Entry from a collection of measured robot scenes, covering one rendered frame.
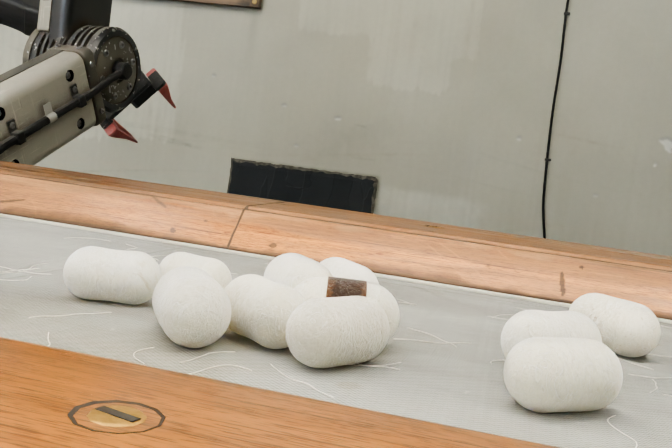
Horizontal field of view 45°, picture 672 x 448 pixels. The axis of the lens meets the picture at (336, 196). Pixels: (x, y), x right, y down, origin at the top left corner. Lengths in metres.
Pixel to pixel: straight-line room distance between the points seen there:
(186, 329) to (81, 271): 0.07
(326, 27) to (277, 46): 0.16
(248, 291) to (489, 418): 0.08
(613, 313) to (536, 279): 0.12
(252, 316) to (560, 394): 0.09
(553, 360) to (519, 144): 2.12
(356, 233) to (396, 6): 1.96
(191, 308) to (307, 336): 0.03
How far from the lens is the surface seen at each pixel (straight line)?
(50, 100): 0.96
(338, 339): 0.23
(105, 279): 0.29
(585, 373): 0.22
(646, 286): 0.44
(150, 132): 2.54
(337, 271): 0.31
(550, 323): 0.26
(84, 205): 0.50
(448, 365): 0.26
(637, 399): 0.27
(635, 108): 2.37
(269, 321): 0.24
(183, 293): 0.23
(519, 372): 0.22
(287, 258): 0.30
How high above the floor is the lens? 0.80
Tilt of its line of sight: 3 degrees down
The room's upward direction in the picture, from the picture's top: 7 degrees clockwise
